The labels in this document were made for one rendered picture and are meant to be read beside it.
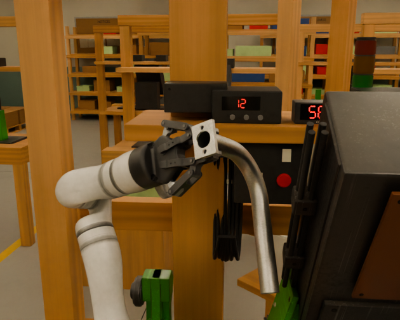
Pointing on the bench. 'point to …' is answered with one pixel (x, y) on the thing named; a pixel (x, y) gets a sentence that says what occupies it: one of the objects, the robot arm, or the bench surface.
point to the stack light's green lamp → (362, 80)
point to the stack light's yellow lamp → (364, 65)
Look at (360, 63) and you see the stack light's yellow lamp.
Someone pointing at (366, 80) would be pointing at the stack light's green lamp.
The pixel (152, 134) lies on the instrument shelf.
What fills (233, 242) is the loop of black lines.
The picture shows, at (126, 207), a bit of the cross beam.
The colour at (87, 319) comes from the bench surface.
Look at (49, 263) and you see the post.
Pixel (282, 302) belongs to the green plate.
